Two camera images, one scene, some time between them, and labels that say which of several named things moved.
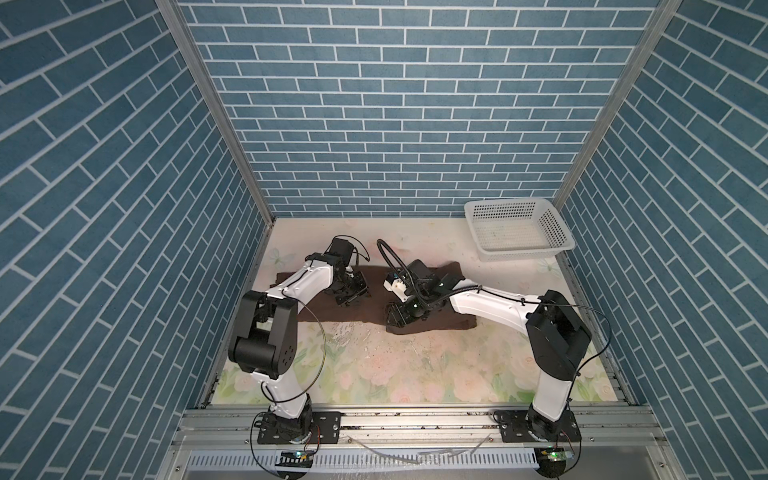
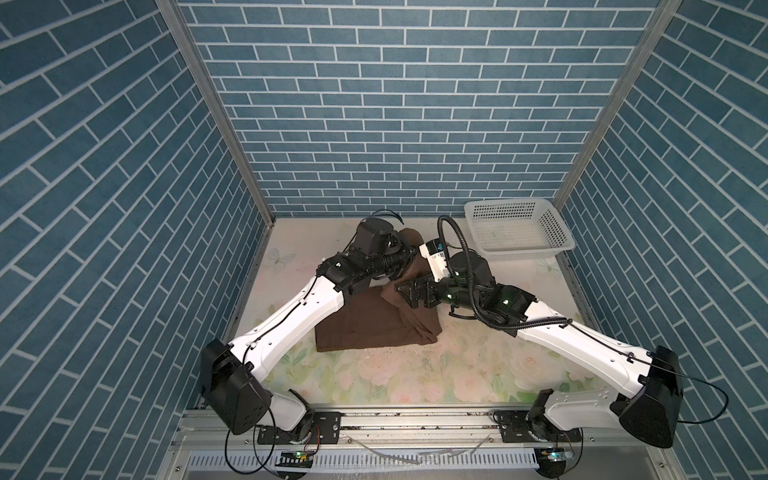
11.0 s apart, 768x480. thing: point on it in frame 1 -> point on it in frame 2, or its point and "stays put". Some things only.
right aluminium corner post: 616,98 stays put
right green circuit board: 551,459 stays put
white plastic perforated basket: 516,229 stays put
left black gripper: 362,288 -> 406,251
